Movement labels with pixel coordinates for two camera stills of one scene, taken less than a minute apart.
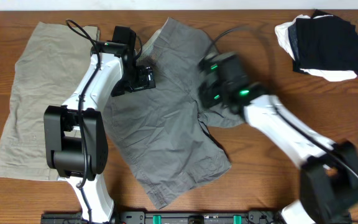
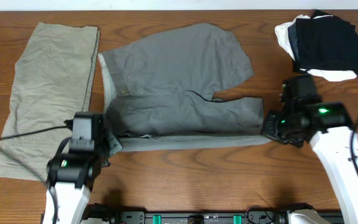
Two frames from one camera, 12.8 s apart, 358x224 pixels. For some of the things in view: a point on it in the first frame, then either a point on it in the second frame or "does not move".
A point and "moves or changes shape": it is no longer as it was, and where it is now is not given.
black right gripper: [202, 94] to [270, 130]
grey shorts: [154, 114] moves or changes shape
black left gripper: [143, 83] to [113, 139]
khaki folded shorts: [46, 72] does not move
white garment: [282, 33] does not move
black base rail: [173, 217] does not move
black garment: [326, 42] does not move
